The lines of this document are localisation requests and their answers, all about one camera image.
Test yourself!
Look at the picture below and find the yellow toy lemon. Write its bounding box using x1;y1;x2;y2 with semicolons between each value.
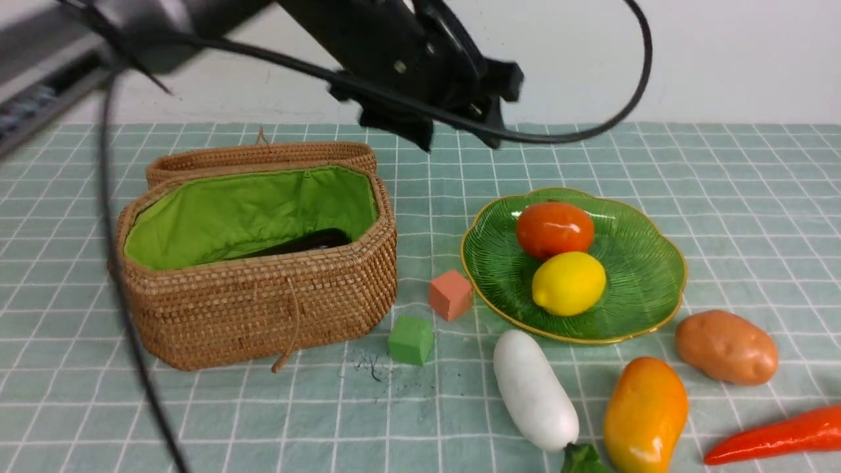
532;252;607;317

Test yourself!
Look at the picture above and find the wicker basket green lining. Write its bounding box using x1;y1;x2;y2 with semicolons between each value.
112;137;398;371

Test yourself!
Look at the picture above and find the black cable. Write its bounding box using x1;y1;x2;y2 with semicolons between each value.
56;0;654;473

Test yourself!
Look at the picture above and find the checkered green tablecloth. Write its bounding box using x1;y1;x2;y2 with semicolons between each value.
1;123;840;472

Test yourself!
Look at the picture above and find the white toy radish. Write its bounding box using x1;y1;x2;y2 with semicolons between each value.
493;330;580;452

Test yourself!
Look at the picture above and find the brown toy potato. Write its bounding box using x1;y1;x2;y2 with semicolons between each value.
675;309;780;386

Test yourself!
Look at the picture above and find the orange toy carrot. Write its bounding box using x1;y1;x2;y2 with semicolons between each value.
703;404;840;465

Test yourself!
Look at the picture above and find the orange toy persimmon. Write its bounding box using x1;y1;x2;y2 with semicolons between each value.
514;201;595;261

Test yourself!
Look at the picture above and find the yellow orange toy mango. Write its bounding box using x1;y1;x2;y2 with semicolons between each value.
602;357;690;472

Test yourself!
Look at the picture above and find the green foam cube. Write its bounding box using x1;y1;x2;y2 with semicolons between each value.
388;315;434;367

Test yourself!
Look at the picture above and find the purple toy eggplant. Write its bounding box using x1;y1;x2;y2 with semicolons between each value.
231;228;352;259

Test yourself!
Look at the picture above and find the green glass plate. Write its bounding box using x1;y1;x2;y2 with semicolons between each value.
461;187;688;345

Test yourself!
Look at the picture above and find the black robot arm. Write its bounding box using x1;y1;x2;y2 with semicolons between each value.
2;1;523;154

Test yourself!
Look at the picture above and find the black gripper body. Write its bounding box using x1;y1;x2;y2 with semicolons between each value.
342;1;524;127

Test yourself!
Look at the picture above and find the salmon foam cube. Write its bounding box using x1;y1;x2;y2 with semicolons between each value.
427;270;474;321

